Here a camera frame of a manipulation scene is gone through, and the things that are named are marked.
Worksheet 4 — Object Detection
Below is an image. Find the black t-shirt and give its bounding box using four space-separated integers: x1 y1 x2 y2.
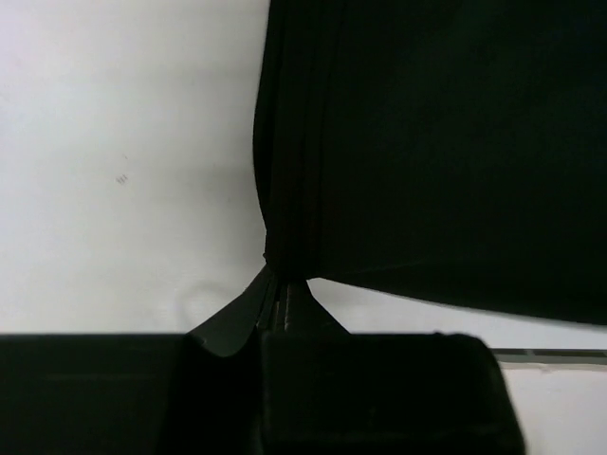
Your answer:
253 0 606 325

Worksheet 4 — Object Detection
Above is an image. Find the aluminium frame rail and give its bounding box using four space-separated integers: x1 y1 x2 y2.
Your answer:
492 348 606 367

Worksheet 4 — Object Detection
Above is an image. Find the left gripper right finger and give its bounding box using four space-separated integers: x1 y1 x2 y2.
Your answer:
279 281 349 337

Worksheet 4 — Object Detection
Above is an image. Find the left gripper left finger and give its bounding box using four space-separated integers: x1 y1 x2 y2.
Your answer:
189 267 276 356

